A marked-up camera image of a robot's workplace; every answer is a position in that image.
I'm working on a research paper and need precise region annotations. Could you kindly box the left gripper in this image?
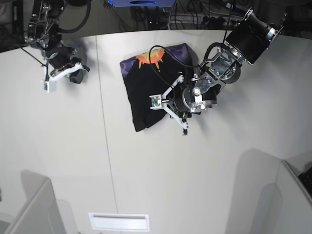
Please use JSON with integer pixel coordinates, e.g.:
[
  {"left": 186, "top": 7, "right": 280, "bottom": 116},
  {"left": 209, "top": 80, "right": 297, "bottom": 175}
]
[{"left": 161, "top": 72, "right": 218, "bottom": 136}]

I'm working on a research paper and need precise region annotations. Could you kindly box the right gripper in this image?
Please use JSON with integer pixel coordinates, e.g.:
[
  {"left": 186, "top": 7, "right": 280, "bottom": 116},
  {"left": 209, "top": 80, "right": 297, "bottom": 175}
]
[{"left": 41, "top": 46, "right": 90, "bottom": 84}]

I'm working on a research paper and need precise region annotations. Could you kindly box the black T-shirt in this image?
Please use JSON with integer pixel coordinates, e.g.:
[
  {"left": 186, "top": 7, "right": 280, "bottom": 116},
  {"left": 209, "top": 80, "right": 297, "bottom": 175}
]
[{"left": 119, "top": 43, "right": 194, "bottom": 132}]

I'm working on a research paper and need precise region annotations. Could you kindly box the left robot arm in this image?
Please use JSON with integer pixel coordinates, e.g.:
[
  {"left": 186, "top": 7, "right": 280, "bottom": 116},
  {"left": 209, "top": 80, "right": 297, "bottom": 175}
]
[{"left": 150, "top": 8, "right": 287, "bottom": 135}]

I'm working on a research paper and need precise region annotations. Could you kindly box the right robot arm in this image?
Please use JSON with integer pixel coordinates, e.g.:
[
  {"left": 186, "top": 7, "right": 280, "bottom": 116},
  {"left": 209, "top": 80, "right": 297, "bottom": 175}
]
[{"left": 25, "top": 0, "right": 91, "bottom": 86}]

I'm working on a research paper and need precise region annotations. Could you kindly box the blue box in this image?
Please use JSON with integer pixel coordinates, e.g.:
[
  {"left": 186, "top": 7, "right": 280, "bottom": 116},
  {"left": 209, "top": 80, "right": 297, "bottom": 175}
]
[{"left": 103, "top": 0, "right": 176, "bottom": 9}]

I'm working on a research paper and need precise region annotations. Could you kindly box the white power strip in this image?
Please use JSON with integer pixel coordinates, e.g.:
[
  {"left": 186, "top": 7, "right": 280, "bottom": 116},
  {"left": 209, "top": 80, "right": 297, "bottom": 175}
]
[{"left": 168, "top": 14, "right": 243, "bottom": 30}]

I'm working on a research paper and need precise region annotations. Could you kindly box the black keyboard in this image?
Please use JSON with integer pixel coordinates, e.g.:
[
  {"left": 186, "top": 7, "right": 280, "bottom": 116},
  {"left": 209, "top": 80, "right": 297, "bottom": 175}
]
[{"left": 299, "top": 168, "right": 312, "bottom": 195}]

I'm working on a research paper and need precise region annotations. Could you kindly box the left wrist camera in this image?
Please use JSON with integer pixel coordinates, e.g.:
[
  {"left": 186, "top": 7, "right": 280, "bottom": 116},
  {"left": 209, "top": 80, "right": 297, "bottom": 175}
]
[{"left": 149, "top": 94, "right": 162, "bottom": 110}]

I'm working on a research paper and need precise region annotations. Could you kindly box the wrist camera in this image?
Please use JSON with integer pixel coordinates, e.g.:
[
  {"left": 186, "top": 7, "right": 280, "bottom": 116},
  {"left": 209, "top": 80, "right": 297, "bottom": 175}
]
[
  {"left": 149, "top": 94, "right": 162, "bottom": 110},
  {"left": 41, "top": 80, "right": 57, "bottom": 93}
]

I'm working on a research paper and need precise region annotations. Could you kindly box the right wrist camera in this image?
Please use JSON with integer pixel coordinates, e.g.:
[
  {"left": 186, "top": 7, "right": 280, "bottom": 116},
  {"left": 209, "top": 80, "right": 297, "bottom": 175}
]
[{"left": 41, "top": 80, "right": 57, "bottom": 93}]

